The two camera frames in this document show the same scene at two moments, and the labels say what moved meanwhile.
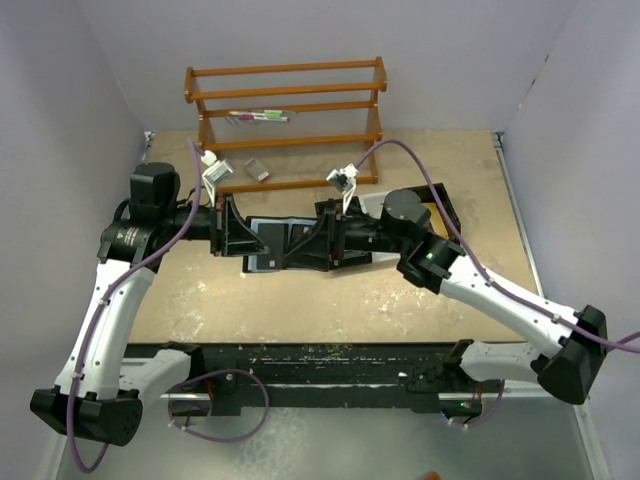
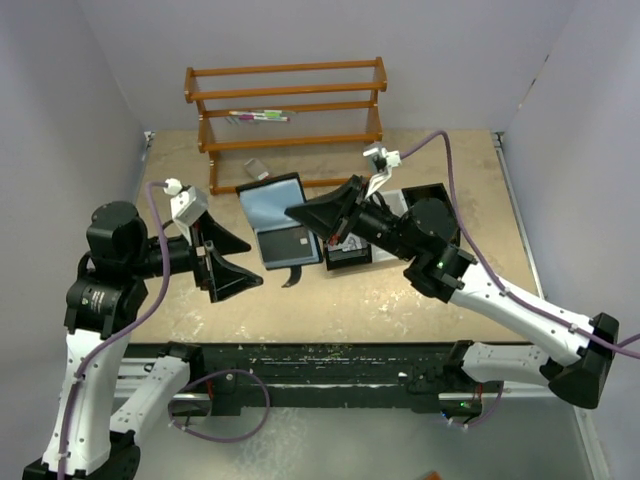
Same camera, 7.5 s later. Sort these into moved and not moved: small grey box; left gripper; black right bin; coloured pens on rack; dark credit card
Moved: dark credit card; left gripper
Not moved: small grey box; black right bin; coloured pens on rack
